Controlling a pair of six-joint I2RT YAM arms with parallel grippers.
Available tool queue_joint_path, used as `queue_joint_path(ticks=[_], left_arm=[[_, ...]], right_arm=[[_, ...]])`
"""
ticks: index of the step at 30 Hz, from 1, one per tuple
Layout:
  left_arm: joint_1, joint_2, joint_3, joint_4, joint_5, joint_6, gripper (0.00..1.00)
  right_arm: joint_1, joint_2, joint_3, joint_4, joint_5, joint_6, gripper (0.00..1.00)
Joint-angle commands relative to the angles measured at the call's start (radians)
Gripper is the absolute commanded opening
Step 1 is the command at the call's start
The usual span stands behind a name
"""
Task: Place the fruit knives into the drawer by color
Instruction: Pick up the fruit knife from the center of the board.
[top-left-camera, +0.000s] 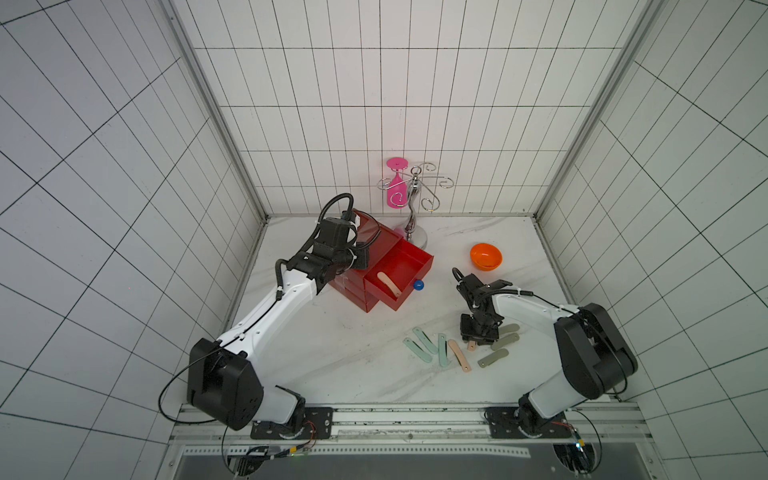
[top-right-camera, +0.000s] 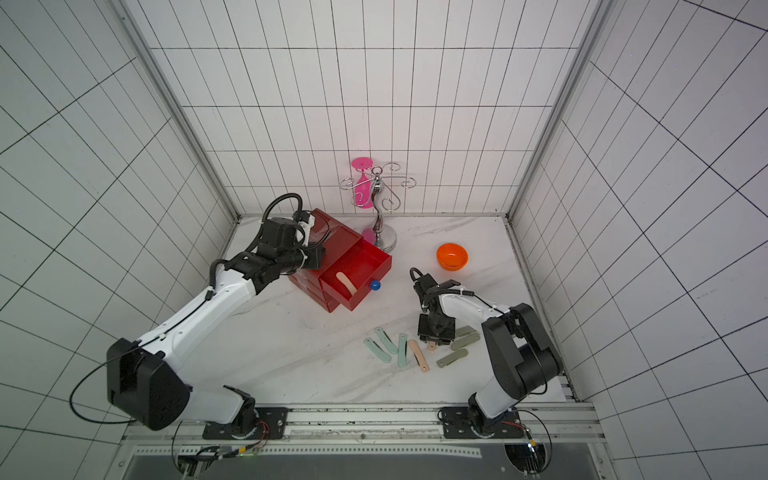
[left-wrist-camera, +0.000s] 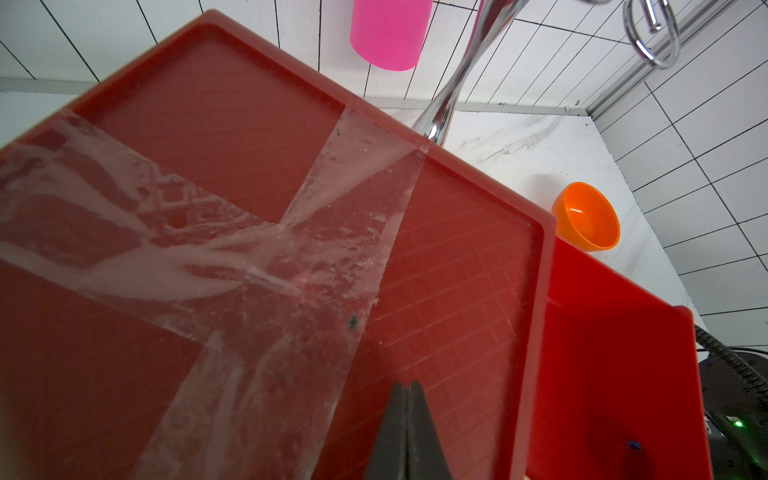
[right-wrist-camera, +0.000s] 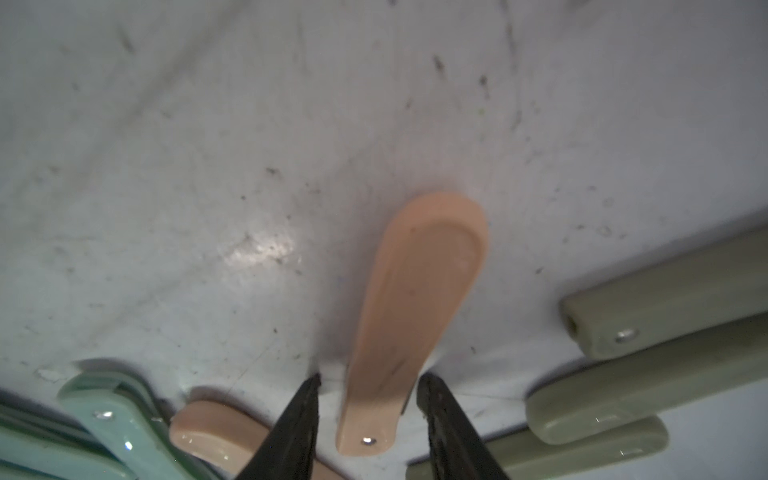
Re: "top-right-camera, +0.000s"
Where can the olive fruit knife bottom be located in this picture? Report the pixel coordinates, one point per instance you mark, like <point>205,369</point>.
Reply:
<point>452,358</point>

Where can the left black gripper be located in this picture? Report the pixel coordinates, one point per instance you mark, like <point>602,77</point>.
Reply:
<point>317,255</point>

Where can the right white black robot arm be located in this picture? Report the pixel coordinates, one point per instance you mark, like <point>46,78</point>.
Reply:
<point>522,355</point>

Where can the aluminium mounting rail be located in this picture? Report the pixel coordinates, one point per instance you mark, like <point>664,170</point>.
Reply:
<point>323,426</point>

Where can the red plastic drawer cabinet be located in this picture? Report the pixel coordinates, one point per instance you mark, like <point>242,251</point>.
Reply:
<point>327,228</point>

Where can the mint fruit knife right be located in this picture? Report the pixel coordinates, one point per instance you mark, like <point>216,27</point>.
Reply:
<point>402,360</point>

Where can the silver wire cup rack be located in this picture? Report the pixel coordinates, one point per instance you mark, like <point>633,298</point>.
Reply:
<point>384,199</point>

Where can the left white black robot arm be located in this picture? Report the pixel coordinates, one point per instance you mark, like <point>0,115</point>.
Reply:
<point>143,376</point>

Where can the pink plastic goblet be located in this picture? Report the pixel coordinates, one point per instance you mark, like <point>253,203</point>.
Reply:
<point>362,188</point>

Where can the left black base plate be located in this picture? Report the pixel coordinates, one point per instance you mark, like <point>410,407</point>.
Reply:
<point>257,423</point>

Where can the olive fruit knife top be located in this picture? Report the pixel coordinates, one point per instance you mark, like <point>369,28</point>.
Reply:
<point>464,331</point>

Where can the orange plastic bowl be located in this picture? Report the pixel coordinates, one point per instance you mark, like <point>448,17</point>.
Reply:
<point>452,256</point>

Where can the olive fruit knife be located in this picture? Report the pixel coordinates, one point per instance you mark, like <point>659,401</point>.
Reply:
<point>452,358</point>
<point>464,341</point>
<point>464,331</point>

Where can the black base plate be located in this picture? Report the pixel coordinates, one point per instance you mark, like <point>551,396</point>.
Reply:
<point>257,423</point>
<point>469,423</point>

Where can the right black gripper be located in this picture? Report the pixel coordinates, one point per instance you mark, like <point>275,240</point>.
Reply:
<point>435,327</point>

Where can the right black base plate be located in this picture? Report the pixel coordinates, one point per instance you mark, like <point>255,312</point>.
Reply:
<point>469,423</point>

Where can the mint fruit knife left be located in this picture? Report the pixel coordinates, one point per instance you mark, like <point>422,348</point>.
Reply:
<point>376,350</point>

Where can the olive fruit knife middle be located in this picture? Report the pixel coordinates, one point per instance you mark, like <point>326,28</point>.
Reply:
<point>464,341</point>

